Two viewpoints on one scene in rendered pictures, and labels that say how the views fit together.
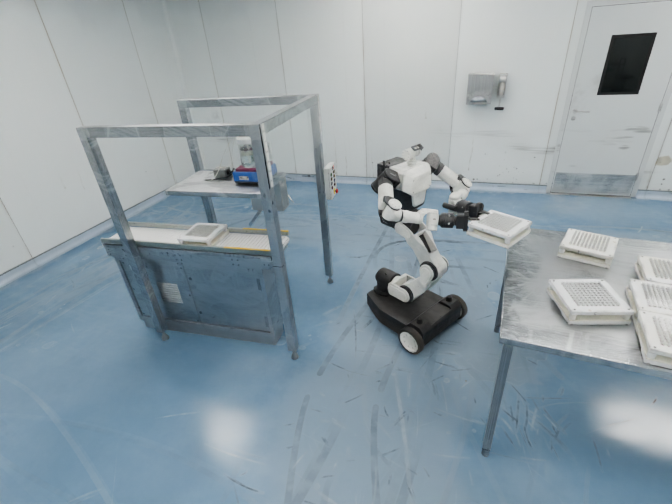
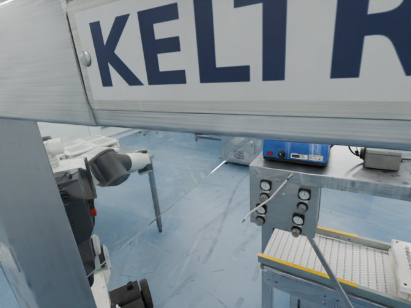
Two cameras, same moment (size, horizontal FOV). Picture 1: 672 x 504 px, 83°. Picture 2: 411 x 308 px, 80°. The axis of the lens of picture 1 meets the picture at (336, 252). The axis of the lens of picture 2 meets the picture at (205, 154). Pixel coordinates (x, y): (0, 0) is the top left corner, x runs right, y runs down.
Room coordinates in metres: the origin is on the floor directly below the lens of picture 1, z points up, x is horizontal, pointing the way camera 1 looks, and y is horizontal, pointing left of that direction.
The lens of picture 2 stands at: (3.12, 0.34, 1.61)
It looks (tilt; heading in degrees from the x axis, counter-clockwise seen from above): 20 degrees down; 195
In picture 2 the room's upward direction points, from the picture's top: 5 degrees counter-clockwise
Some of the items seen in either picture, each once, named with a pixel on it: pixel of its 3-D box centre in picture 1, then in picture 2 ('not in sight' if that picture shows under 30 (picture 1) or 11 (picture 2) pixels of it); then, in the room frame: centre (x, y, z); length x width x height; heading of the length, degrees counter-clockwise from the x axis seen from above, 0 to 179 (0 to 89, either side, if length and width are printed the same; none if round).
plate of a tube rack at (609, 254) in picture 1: (589, 243); not in sight; (1.77, -1.39, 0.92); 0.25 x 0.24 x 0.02; 140
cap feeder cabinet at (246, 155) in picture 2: not in sight; (245, 139); (-0.73, 0.02, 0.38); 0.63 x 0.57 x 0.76; 69
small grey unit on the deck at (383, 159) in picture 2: (223, 172); (377, 155); (2.33, 0.66, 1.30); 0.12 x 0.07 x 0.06; 73
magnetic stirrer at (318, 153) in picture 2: (255, 171); (298, 143); (2.26, 0.45, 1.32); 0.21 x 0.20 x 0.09; 163
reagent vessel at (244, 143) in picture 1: (251, 149); not in sight; (2.25, 0.45, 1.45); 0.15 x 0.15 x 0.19
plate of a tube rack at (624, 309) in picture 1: (588, 296); not in sight; (1.32, -1.11, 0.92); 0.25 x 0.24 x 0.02; 173
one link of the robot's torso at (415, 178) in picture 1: (403, 183); not in sight; (2.40, -0.49, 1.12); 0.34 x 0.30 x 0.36; 129
